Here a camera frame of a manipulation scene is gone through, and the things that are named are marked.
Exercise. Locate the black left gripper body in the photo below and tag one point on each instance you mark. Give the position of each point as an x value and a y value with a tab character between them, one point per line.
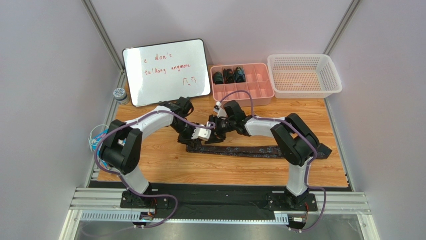
190	137

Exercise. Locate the aluminium frame rail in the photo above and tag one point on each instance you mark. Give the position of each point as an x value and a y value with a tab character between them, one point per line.
103	204

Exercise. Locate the white plastic mesh basket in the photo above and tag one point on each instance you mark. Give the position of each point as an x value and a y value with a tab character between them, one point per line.
303	76

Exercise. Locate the rolled blue tie right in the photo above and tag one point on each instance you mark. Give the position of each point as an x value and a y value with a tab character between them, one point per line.
239	75

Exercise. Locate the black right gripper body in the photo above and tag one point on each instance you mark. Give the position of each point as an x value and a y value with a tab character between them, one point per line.
217	124

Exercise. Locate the rolled dark tie middle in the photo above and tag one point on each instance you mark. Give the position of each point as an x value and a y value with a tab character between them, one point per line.
228	76

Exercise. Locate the blue snack box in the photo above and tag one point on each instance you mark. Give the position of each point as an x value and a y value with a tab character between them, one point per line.
95	136

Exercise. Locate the rolled dark tie left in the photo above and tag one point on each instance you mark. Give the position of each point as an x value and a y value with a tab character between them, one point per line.
218	78

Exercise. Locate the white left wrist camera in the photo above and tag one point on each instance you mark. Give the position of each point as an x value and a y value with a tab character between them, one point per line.
203	132

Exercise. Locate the dark floral necktie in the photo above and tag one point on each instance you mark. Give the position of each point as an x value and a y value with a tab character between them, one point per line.
262	152

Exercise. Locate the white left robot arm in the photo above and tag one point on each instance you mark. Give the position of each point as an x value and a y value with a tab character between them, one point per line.
121	148

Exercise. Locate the pink divided organizer box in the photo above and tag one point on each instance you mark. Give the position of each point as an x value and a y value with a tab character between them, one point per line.
258	84

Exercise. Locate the rolled dark tie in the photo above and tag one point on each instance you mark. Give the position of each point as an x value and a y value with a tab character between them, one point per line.
218	78
228	76

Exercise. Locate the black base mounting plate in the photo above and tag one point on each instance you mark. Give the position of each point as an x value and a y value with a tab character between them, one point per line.
215	202

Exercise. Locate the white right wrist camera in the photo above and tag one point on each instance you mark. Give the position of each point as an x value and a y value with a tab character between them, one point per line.
219	110

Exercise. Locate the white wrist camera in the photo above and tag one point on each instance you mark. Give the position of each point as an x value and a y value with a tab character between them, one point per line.
203	132
219	110

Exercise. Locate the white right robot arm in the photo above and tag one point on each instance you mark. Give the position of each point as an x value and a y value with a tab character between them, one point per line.
295	141

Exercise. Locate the small white patterned jar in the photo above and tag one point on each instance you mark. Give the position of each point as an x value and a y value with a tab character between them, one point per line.
121	96

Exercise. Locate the whiteboard with red writing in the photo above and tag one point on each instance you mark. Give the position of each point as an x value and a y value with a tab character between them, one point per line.
167	72

